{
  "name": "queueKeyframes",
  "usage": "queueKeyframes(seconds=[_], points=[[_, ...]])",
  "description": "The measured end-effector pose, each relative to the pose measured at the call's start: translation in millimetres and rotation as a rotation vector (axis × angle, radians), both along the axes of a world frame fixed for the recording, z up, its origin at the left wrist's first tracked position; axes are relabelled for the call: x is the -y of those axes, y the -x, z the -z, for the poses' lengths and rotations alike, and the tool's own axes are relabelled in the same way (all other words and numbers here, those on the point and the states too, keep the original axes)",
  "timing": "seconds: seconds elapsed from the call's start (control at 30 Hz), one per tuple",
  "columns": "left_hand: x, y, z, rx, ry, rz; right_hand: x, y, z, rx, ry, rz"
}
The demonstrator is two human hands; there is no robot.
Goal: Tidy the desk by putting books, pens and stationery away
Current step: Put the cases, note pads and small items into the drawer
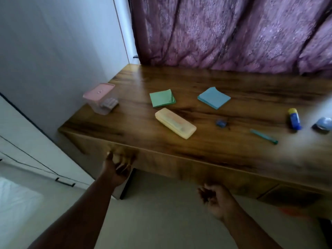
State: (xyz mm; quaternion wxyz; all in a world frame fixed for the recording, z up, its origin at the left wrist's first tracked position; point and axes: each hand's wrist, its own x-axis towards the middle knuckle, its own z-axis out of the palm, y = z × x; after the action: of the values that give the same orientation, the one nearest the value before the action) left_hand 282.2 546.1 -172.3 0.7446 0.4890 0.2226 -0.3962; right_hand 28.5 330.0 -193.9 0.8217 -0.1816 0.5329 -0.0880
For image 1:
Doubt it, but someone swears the person's left hand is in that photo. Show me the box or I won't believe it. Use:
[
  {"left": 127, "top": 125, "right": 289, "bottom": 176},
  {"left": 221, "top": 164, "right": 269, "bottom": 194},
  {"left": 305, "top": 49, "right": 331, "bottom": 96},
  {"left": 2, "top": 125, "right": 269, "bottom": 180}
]
[{"left": 101, "top": 150, "right": 137, "bottom": 188}]

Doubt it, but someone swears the person's right hand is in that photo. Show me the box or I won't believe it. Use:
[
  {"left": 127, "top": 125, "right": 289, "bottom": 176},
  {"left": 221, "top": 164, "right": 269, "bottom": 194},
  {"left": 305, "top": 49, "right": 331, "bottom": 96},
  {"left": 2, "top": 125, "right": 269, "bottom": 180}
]
[{"left": 197, "top": 183, "right": 240, "bottom": 221}]

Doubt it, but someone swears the wooden drawer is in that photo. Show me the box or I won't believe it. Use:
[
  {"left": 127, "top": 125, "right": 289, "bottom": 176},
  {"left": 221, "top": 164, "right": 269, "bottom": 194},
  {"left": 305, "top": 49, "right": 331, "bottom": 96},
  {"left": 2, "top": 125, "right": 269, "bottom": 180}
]
[
  {"left": 257, "top": 183, "right": 332, "bottom": 221},
  {"left": 61, "top": 129, "right": 279, "bottom": 200}
]

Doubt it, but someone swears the translucent yellow pencil case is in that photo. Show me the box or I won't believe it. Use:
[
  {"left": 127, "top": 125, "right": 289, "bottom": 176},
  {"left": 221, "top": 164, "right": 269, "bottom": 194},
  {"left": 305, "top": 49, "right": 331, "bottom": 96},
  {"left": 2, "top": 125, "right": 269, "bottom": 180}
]
[{"left": 155, "top": 108, "right": 197, "bottom": 140}]

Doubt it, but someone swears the teal pen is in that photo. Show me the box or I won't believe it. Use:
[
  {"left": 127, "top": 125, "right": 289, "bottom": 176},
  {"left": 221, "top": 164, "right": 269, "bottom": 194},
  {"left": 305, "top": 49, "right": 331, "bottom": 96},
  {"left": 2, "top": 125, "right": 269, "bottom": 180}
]
[{"left": 250, "top": 129, "right": 279, "bottom": 145}]

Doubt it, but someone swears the green sticky note pad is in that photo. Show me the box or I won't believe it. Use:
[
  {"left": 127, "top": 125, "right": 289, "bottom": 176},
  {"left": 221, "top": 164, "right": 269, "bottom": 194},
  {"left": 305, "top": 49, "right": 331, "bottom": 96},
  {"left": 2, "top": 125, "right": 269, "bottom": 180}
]
[{"left": 149, "top": 89, "right": 177, "bottom": 109}]

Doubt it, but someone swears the blue sticky note pad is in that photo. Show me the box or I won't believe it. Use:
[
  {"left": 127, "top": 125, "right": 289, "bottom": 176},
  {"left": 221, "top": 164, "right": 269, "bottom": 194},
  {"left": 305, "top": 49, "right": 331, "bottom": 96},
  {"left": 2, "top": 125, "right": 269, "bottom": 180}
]
[{"left": 197, "top": 86, "right": 231, "bottom": 110}]

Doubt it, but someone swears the blue glue stick yellow cap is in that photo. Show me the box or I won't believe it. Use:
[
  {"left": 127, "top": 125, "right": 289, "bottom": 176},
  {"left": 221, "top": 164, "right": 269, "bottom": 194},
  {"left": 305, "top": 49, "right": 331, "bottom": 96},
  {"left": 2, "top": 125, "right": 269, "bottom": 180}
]
[{"left": 288, "top": 108, "right": 303, "bottom": 131}]

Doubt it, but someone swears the round blue tape tin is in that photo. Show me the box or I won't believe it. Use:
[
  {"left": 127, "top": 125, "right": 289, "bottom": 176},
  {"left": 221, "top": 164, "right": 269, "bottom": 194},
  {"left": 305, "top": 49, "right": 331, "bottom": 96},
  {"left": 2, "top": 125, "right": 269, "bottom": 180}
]
[{"left": 315, "top": 117, "right": 332, "bottom": 131}]

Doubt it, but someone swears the person's left forearm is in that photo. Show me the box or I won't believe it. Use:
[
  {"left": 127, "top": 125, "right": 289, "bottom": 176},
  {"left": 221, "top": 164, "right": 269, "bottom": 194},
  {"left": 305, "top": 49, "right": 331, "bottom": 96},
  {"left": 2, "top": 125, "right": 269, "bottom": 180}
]
[{"left": 27, "top": 176, "right": 117, "bottom": 249}]

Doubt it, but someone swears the person's right forearm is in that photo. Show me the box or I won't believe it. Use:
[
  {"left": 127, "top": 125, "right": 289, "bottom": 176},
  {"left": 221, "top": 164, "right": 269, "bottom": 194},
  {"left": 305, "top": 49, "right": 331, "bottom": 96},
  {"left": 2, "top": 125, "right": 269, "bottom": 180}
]
[{"left": 222, "top": 204, "right": 283, "bottom": 249}]

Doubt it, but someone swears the white ribbed block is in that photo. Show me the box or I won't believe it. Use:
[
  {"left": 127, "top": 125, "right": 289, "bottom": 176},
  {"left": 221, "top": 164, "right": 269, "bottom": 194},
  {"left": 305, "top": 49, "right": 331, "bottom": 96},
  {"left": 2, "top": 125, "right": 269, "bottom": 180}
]
[{"left": 100, "top": 97, "right": 119, "bottom": 110}]

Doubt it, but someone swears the white low cabinet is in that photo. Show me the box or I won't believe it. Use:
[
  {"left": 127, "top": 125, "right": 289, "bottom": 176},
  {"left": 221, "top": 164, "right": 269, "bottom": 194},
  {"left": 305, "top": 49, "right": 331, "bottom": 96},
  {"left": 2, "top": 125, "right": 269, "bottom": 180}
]
[{"left": 0, "top": 94, "right": 95, "bottom": 191}]

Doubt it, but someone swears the clear box pink lid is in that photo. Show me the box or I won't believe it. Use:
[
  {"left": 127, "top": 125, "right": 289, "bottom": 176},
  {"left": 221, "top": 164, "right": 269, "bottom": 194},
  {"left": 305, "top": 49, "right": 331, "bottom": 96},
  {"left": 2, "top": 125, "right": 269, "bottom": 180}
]
[{"left": 82, "top": 83, "right": 119, "bottom": 116}]

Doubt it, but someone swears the purple patterned curtain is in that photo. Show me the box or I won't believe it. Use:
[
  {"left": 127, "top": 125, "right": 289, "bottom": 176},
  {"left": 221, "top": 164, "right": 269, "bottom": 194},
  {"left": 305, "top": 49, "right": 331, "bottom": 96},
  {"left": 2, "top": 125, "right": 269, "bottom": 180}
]
[{"left": 128, "top": 0, "right": 332, "bottom": 75}]

